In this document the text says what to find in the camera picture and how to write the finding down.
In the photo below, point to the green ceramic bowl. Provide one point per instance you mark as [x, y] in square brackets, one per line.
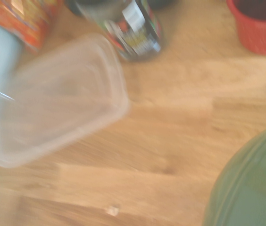
[251, 183]

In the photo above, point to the cereal crumb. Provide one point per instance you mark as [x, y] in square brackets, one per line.
[113, 210]

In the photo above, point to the orange patterned box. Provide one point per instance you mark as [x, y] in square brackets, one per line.
[22, 21]

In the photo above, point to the black-lidded printed jar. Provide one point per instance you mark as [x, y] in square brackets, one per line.
[133, 35]

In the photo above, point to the red mug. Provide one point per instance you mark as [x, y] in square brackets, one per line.
[260, 33]

